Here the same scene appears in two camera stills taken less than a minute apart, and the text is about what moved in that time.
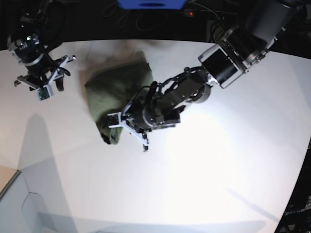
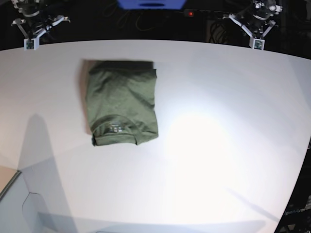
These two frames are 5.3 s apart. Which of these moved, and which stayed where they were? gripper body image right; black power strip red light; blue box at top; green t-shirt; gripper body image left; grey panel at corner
Moved: green t-shirt; gripper body image right; gripper body image left
Stayed: blue box at top; black power strip red light; grey panel at corner
